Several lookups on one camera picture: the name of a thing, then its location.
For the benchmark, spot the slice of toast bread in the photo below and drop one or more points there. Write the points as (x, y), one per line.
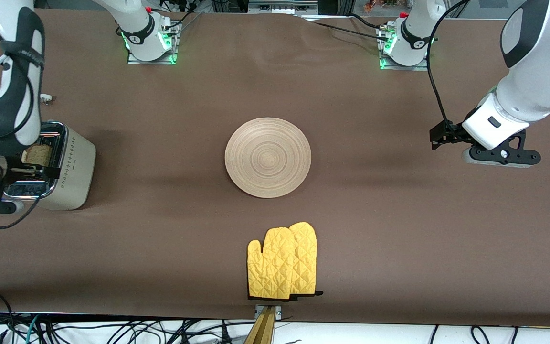
(36, 155)

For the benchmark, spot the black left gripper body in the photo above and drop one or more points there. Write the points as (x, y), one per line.
(451, 132)

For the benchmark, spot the yellow quilted oven mitt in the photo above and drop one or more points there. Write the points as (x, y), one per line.
(306, 253)
(270, 267)

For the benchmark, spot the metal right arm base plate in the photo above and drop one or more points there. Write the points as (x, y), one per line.
(134, 61)

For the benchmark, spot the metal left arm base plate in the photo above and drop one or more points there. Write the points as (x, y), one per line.
(399, 68)

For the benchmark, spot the brown table cloth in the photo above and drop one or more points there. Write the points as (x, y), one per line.
(399, 229)

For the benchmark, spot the cream and chrome toaster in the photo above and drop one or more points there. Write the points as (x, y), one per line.
(77, 167)

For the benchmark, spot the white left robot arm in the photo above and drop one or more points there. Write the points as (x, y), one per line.
(537, 62)

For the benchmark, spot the wooden bar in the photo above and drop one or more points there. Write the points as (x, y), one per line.
(261, 332)

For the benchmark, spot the round wooden plate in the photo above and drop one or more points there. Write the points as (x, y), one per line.
(268, 157)

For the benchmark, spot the small metal table bracket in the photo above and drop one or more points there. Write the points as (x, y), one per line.
(279, 311)

